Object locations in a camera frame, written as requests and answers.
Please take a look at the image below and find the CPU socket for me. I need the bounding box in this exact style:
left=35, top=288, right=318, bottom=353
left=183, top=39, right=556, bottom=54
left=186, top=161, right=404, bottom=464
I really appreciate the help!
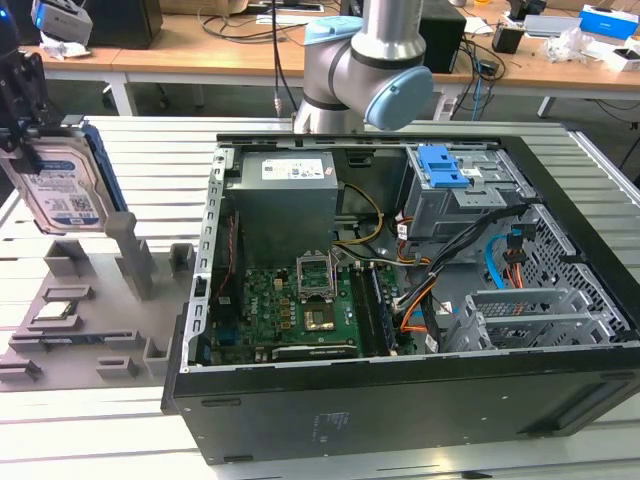
left=302, top=307, right=337, bottom=334

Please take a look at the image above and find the white small box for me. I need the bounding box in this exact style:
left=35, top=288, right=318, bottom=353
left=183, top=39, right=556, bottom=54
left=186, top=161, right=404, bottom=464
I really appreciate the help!
left=602, top=44, right=640, bottom=73

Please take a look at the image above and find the orange power wire with plug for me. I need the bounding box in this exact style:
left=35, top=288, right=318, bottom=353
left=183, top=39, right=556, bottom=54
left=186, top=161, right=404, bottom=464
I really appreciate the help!
left=503, top=225, right=536, bottom=289

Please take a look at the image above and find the metal socket cover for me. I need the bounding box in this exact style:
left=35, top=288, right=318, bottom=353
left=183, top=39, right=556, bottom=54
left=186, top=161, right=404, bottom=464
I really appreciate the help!
left=296, top=249, right=337, bottom=304

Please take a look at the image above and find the black RAM slot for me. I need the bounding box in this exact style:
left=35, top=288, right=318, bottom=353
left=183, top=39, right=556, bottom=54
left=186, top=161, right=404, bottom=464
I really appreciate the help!
left=348, top=268, right=382, bottom=357

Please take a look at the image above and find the small black cube box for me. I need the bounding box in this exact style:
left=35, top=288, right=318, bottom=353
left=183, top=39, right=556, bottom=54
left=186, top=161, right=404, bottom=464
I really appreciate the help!
left=491, top=24, right=526, bottom=55

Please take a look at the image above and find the wooden desk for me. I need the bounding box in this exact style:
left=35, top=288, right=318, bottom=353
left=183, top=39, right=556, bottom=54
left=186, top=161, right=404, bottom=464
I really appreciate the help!
left=39, top=9, right=640, bottom=119

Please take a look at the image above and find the orange white wire bundle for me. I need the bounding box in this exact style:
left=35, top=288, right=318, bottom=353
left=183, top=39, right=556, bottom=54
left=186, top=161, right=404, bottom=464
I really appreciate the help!
left=398, top=298, right=432, bottom=335

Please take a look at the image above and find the blue plastic bay bracket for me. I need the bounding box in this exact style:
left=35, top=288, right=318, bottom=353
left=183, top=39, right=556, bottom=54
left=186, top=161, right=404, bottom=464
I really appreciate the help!
left=418, top=144, right=474, bottom=189

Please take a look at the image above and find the large black desktop box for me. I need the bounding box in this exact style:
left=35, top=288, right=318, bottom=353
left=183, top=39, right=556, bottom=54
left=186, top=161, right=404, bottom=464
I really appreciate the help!
left=87, top=0, right=164, bottom=50

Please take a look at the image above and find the blue cardboard box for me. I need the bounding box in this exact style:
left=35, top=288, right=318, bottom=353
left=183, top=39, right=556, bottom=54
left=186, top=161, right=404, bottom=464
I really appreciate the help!
left=578, top=3, right=640, bottom=40

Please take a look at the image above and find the black PC case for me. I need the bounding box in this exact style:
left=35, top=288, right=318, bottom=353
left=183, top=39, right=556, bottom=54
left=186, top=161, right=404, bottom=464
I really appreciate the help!
left=160, top=130, right=640, bottom=467

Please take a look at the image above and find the silver flat device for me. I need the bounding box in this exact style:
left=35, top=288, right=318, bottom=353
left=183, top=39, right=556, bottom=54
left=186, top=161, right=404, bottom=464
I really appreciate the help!
left=522, top=13, right=584, bottom=38

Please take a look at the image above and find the clear plastic bag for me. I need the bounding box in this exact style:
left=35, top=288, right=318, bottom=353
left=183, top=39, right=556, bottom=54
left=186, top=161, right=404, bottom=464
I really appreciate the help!
left=543, top=27, right=597, bottom=64

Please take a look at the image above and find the hard disk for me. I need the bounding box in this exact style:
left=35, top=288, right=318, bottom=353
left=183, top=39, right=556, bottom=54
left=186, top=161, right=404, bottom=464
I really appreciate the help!
left=0, top=115, right=129, bottom=236

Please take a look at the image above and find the blue data wire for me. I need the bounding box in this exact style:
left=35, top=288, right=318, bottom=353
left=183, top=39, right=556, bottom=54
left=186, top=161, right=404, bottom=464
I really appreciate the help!
left=486, top=231, right=512, bottom=292

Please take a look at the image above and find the black sleeved cable bundle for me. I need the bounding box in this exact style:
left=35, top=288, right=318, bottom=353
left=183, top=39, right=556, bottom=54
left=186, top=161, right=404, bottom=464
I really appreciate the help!
left=393, top=203, right=529, bottom=314

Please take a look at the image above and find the dark RAM stick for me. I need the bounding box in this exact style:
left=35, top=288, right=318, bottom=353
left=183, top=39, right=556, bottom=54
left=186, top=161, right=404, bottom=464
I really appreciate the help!
left=39, top=337, right=106, bottom=347

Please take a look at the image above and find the silver disk bay cage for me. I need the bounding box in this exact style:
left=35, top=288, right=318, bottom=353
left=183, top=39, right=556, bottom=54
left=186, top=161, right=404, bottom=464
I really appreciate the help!
left=402, top=144, right=529, bottom=242

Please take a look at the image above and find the green motherboard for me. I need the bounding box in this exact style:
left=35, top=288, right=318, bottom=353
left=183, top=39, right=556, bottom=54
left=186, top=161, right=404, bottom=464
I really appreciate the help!
left=204, top=259, right=416, bottom=362

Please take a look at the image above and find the grey parts rack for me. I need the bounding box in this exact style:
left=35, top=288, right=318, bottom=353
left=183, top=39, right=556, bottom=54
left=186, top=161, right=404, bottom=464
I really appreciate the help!
left=0, top=212, right=201, bottom=396

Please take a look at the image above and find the RAM stick blue label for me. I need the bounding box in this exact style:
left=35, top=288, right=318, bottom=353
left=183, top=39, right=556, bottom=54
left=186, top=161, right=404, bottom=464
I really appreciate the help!
left=367, top=267, right=400, bottom=352

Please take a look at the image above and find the white wall power strip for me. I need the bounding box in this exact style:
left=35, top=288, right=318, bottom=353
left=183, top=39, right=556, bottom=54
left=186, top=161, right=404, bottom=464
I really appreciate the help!
left=432, top=93, right=459, bottom=121

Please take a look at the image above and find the black graphics card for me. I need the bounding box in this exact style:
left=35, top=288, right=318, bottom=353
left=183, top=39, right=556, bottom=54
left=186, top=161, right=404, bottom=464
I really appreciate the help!
left=272, top=342, right=359, bottom=363

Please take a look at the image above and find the black speaker box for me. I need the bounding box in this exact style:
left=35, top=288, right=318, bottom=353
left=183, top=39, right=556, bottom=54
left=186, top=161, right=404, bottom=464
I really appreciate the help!
left=418, top=10, right=468, bottom=75

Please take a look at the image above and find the black hanging cable with plug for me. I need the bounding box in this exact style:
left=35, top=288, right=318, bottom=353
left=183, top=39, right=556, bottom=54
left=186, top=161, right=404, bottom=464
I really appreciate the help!
left=271, top=0, right=301, bottom=117

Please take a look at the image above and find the silver CPU chip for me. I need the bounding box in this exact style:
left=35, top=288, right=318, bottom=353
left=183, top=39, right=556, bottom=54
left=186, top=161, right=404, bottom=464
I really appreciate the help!
left=33, top=301, right=81, bottom=324

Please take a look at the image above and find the yellow black wire bundle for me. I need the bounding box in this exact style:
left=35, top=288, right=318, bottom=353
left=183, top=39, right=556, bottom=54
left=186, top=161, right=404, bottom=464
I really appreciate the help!
left=333, top=183, right=386, bottom=248

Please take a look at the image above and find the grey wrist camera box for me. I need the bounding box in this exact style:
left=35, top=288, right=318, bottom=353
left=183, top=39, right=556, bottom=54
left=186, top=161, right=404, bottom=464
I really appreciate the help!
left=30, top=0, right=95, bottom=35

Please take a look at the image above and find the grey power supply unit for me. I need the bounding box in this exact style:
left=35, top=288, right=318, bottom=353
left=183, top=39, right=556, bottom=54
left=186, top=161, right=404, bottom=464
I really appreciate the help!
left=222, top=151, right=341, bottom=251

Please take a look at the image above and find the red black twisted wire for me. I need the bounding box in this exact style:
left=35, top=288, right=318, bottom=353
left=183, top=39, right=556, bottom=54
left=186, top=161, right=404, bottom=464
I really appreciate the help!
left=213, top=213, right=240, bottom=302

